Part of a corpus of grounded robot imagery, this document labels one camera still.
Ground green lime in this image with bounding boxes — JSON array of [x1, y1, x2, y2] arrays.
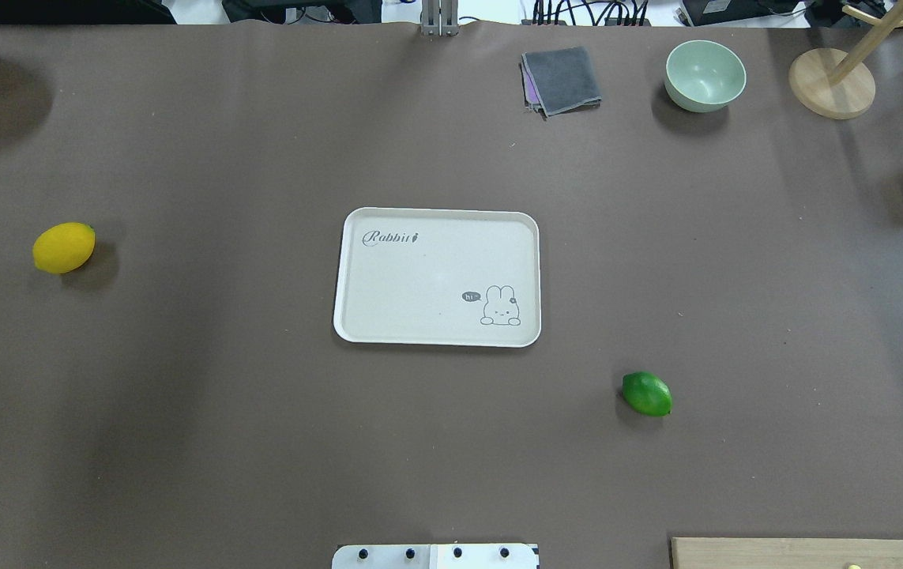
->
[[620, 371, 674, 417]]

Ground yellow lemon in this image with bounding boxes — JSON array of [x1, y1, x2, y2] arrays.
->
[[32, 222, 96, 275]]

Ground white rabbit tray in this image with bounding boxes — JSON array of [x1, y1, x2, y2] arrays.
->
[[333, 208, 542, 349]]

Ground folded grey cloth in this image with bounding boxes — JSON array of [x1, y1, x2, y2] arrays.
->
[[520, 47, 602, 118]]

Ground light green bowl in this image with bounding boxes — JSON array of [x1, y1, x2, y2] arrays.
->
[[664, 40, 747, 113]]

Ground wooden cutting board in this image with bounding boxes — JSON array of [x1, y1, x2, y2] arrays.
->
[[671, 537, 903, 568]]

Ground wooden mug tree stand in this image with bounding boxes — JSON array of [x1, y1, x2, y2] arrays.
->
[[789, 1, 903, 120]]

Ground aluminium camera post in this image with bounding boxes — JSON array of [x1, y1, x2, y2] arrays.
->
[[421, 0, 459, 37]]

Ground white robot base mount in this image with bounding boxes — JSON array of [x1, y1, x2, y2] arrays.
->
[[331, 541, 540, 568]]

